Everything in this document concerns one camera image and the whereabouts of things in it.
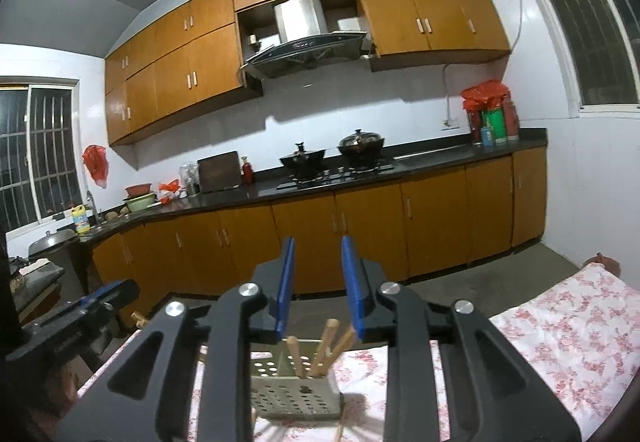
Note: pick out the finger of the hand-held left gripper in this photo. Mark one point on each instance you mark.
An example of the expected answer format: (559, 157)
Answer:
(115, 291)
(75, 312)

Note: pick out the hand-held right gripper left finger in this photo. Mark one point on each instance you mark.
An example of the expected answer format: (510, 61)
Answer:
(285, 292)

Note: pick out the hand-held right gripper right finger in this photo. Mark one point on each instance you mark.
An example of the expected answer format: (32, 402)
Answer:
(352, 287)

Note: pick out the green perforated utensil holder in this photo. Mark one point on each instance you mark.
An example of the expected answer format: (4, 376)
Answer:
(300, 397)

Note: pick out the steel pot lid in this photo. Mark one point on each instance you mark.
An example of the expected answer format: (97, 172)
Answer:
(50, 242)

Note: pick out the yellow detergent bottle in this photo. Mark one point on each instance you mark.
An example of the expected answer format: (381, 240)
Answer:
(81, 221)

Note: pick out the green basin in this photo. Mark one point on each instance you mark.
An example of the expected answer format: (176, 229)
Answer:
(140, 203)

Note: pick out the steel faucet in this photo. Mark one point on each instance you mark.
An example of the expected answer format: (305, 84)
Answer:
(90, 202)

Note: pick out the red basin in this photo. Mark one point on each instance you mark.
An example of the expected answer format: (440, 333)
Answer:
(138, 189)

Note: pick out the black kitchen countertop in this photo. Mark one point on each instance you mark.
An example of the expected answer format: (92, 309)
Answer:
(225, 199)

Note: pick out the wooden lower kitchen cabinets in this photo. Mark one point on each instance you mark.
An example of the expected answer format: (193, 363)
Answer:
(440, 217)

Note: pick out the black gas stove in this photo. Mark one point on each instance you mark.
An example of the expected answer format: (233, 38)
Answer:
(325, 178)

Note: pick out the orange red plastic bag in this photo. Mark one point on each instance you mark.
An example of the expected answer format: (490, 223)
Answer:
(169, 187)

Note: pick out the red bottle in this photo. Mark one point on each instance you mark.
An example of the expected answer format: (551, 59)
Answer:
(247, 173)

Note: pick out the red hanging plastic bag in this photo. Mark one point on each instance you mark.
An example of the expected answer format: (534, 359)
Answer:
(95, 162)

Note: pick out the black wok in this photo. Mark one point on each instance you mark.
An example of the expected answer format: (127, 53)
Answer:
(302, 158)

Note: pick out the clear plastic bag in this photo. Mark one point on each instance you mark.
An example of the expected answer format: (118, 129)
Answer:
(190, 177)

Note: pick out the dark wooden cutting board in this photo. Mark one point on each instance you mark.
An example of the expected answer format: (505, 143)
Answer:
(219, 172)

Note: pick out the black pot with glass lid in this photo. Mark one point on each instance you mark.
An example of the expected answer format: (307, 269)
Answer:
(361, 143)

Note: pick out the small barred window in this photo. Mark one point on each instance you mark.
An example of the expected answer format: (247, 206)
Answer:
(40, 147)

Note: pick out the red canister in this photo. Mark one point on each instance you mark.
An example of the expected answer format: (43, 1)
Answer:
(473, 127)
(512, 119)

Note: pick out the blue bottle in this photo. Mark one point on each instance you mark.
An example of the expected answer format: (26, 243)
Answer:
(487, 134)

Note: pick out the pink floral tablecloth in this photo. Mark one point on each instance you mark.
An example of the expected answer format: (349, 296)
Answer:
(550, 347)

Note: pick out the green box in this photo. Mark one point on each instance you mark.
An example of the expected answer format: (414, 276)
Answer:
(496, 126)

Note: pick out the red crumpled gift bag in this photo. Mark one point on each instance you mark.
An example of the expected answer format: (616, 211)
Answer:
(485, 94)

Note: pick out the steel range hood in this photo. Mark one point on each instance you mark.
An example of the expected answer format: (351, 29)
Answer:
(300, 52)

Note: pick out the brown wooden chair back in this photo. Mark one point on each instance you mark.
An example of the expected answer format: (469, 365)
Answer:
(607, 264)

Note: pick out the large barred window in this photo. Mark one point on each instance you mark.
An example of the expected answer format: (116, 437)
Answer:
(590, 22)

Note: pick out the white wall socket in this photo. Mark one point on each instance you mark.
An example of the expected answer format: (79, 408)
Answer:
(450, 124)

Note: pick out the wooden upper wall cabinets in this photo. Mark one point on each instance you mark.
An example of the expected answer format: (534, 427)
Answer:
(200, 67)

